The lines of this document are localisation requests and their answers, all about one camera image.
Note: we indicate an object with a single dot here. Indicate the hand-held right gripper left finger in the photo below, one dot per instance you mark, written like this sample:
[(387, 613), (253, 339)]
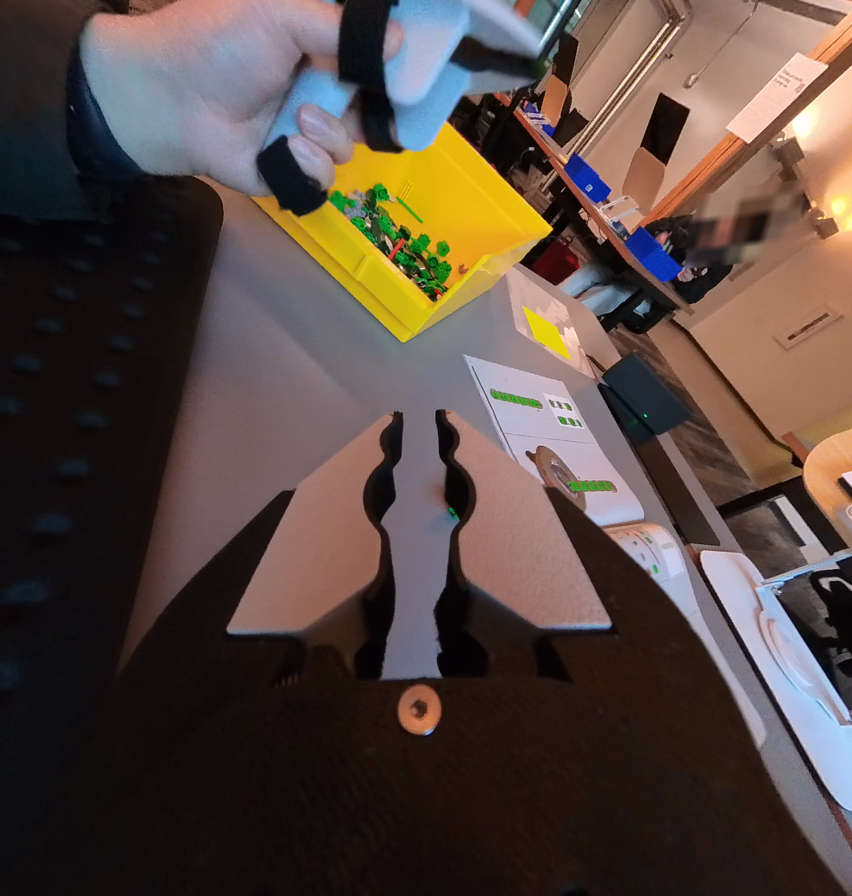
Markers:
[(314, 553)]

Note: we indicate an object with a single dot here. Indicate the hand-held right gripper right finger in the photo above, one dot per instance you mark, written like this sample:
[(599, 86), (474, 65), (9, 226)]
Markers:
[(524, 553)]

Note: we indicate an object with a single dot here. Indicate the yellow plastic bin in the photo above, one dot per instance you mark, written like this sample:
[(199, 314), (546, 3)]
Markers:
[(468, 203)]

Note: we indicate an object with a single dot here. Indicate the pile of green toy bricks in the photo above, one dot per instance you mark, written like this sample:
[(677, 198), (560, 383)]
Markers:
[(398, 245)]

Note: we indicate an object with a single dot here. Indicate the person's left forearm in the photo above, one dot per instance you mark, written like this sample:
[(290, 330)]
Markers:
[(26, 105)]

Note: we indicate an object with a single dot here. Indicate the grey desk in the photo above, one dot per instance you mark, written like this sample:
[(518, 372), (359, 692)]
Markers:
[(293, 392)]

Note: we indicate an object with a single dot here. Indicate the person's left hand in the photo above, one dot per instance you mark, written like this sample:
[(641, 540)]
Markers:
[(202, 91)]

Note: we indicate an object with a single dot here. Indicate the toy instruction booklet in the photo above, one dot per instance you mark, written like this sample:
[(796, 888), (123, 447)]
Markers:
[(531, 427)]

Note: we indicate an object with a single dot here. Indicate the thin green toy rod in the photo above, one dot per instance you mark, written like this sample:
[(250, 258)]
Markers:
[(410, 210)]

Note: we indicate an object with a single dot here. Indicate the blue storage bin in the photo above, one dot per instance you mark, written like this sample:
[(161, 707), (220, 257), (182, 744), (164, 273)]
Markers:
[(587, 176), (653, 253)]

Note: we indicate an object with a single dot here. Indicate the black device with green light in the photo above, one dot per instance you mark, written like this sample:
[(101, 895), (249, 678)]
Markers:
[(643, 395)]

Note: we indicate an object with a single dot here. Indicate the yellow paper sheet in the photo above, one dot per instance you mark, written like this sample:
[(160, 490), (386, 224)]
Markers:
[(546, 332)]

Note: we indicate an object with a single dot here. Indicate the white tray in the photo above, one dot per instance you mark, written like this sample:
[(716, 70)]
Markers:
[(741, 609)]

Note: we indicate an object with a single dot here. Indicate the red bag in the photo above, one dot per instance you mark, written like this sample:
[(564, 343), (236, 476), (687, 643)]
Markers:
[(555, 262)]

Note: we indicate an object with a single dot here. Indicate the black monitor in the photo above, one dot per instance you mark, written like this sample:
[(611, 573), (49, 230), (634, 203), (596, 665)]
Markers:
[(665, 129)]

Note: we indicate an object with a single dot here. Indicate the black studded mat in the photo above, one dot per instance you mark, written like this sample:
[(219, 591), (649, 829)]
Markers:
[(82, 350)]

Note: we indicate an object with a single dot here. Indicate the round wooden table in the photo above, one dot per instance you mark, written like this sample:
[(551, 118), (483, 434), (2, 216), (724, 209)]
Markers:
[(828, 469)]

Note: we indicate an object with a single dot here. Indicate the white wall sign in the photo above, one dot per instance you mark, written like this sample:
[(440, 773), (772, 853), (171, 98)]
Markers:
[(776, 98)]

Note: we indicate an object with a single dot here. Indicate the wall vent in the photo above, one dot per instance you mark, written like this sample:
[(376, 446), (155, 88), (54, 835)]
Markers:
[(807, 327)]

